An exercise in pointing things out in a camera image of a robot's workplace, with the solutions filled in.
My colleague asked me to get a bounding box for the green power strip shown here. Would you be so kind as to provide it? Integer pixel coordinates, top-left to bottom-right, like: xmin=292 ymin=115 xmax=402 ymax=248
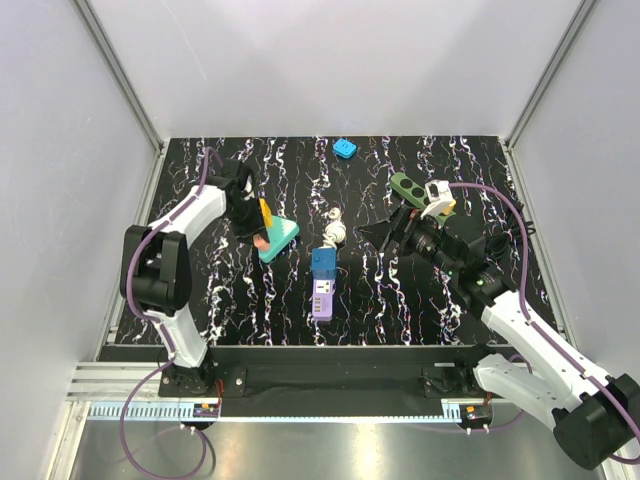
xmin=390 ymin=172 xmax=448 ymax=220

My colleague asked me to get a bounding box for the blue cube plug adapter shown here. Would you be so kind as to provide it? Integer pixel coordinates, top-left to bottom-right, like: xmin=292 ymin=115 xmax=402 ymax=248
xmin=311 ymin=247 xmax=337 ymax=280

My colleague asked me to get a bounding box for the white coiled cable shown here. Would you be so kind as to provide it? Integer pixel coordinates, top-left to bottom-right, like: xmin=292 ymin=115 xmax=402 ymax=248
xmin=323 ymin=208 xmax=347 ymax=249

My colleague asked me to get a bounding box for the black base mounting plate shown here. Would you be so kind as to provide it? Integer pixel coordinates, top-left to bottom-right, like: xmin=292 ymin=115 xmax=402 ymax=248
xmin=157 ymin=343 xmax=512 ymax=400

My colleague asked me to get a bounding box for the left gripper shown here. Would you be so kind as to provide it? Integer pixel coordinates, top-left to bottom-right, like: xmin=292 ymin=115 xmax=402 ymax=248
xmin=226 ymin=195 xmax=269 ymax=247

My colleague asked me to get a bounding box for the teal triangular power socket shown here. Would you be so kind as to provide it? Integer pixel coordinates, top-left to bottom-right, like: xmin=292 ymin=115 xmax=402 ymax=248
xmin=258 ymin=216 xmax=299 ymax=264

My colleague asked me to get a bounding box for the salmon pink small adapter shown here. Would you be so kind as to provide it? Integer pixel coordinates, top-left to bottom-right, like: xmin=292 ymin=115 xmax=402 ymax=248
xmin=253 ymin=234 xmax=270 ymax=252

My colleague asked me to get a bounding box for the purple white power strip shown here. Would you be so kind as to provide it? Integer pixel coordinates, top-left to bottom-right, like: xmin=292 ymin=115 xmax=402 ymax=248
xmin=312 ymin=279 xmax=335 ymax=322

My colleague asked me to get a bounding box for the light blue small adapter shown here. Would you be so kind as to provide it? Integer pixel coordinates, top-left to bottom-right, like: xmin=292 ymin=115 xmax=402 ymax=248
xmin=332 ymin=138 xmax=357 ymax=159

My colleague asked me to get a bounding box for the yellow cube socket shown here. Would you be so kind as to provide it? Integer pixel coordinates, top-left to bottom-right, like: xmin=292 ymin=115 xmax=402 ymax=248
xmin=259 ymin=198 xmax=273 ymax=228

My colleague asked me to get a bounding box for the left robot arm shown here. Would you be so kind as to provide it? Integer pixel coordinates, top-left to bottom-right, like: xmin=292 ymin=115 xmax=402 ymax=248
xmin=120 ymin=160 xmax=270 ymax=396

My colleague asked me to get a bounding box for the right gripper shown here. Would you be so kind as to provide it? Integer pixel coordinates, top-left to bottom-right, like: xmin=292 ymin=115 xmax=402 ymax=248
xmin=357 ymin=204 xmax=460 ymax=278

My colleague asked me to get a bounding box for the orange small adapter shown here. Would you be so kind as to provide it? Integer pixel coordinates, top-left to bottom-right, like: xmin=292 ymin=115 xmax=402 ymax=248
xmin=445 ymin=200 xmax=456 ymax=215

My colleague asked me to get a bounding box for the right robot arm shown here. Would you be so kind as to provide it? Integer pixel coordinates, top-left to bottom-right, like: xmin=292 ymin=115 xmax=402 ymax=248
xmin=358 ymin=205 xmax=639 ymax=470

